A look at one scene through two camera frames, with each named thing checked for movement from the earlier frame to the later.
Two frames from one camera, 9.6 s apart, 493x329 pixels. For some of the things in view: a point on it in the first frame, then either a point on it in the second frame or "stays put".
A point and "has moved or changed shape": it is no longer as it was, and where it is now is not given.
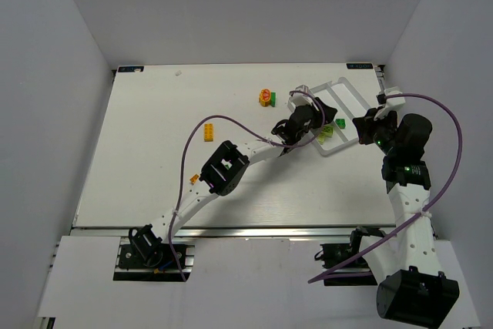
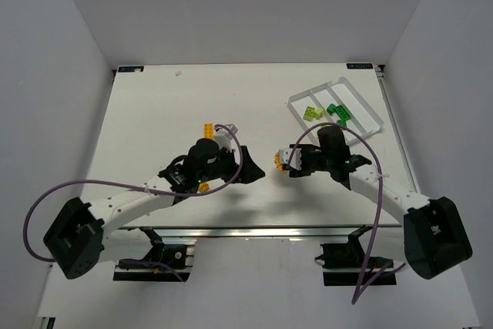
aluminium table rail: [226, 233] stays put
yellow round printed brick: [264, 97] → [277, 161]
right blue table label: [359, 65] stays put
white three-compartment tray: [342, 131] stays put
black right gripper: [364, 125] → [304, 161]
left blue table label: [130, 68] stays put
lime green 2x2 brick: [321, 136] has moved or changed shape
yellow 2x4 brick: [209, 132] stays put
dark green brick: [273, 99] has moved or changed shape
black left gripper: [321, 111] → [239, 165]
